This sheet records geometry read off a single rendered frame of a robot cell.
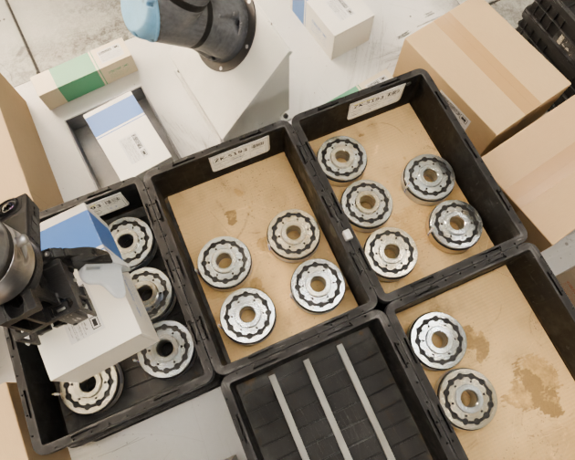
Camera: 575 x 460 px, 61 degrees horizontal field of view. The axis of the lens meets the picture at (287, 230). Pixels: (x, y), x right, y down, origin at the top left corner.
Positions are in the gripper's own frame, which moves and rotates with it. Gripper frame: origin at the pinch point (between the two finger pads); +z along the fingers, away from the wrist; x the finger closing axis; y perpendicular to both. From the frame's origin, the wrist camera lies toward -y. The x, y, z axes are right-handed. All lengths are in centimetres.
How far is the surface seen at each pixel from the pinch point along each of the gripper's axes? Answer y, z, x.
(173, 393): 16.4, 18.3, 2.5
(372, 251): 10, 25, 45
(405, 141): -8, 28, 65
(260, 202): -10.1, 28.5, 31.5
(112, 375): 7.8, 25.2, -7.0
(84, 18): -156, 113, 15
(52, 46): -149, 113, -2
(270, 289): 6.9, 28.4, 24.8
